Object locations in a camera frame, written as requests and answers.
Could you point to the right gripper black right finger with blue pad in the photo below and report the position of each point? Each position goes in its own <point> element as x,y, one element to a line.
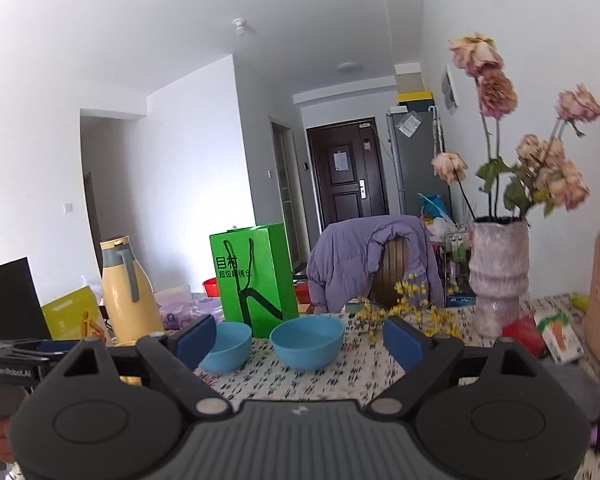
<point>426,361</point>

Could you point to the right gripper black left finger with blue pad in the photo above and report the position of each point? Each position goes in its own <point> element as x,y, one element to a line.
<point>169,361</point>

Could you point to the blue bowl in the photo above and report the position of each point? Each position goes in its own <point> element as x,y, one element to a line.
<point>231,349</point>
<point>310,342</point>

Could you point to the person's left hand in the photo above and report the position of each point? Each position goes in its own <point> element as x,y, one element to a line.
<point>6,454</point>

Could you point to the black paper bag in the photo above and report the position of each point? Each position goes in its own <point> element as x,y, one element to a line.
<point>21,316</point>

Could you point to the yellow flower branch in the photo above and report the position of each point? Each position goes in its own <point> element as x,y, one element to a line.
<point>412,306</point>

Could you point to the yellow snack package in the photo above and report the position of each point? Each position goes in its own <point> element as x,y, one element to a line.
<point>75,316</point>

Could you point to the yellow thermos jug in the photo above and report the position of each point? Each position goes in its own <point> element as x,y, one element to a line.
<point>128,296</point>

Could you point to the patterned tablecloth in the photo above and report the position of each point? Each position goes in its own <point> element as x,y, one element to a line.
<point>362,369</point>

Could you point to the wooden chair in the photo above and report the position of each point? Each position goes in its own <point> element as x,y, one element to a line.
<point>392,267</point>

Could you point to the red box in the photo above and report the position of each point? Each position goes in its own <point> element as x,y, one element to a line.
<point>526,333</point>

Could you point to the pink textured vase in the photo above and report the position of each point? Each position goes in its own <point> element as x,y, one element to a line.
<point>498,272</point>

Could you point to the green paper bag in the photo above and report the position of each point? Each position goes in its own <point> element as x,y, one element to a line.
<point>253,270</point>

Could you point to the purple jacket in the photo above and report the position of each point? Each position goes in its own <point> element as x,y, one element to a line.
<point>346,256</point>

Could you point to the carrot picture package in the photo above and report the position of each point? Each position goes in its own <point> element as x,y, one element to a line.
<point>559,336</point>

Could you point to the grey purple cloth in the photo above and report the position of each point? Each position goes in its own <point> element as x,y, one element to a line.
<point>584,390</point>

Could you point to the dark entrance door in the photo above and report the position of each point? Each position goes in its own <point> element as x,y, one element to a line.
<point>348,171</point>

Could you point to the dried pink roses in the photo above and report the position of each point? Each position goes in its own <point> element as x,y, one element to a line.
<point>542,175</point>

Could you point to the grey refrigerator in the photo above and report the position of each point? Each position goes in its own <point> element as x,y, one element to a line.
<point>411,133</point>

